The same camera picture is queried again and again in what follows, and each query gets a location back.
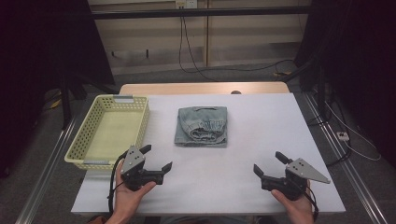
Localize person's right hand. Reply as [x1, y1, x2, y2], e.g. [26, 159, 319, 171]
[270, 179, 316, 218]

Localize person's left hand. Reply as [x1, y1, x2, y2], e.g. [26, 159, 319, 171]
[113, 161, 157, 215]

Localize black metal stand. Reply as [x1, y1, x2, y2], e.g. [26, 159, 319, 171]
[59, 74, 92, 131]

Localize black hanging cable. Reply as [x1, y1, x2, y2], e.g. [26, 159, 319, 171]
[177, 16, 219, 83]
[182, 16, 295, 73]

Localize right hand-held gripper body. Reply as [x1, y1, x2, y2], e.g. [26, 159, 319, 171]
[261, 157, 332, 202]

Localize light denim shorts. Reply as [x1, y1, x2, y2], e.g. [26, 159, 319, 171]
[174, 105, 229, 148]

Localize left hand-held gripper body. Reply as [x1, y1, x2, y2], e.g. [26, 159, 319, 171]
[120, 145, 165, 192]

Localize white floor cable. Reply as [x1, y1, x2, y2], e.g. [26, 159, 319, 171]
[323, 99, 383, 162]

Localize black horizontal metal bar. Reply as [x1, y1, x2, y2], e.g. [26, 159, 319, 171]
[91, 5, 313, 21]

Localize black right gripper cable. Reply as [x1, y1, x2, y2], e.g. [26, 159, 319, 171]
[303, 185, 320, 222]

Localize black curtain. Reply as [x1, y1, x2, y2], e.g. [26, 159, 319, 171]
[0, 0, 116, 178]
[293, 0, 396, 161]

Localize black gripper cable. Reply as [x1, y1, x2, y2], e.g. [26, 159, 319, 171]
[106, 148, 133, 216]
[303, 185, 320, 222]

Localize pale yellow perforated plastic basket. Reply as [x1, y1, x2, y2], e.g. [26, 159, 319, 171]
[64, 94, 150, 172]

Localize aluminium floor rail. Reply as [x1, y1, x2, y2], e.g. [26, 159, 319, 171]
[14, 115, 79, 224]
[303, 91, 389, 224]

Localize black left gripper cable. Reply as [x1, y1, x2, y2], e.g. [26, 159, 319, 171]
[106, 148, 133, 216]

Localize white wall socket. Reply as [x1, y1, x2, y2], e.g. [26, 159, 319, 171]
[175, 0, 199, 9]

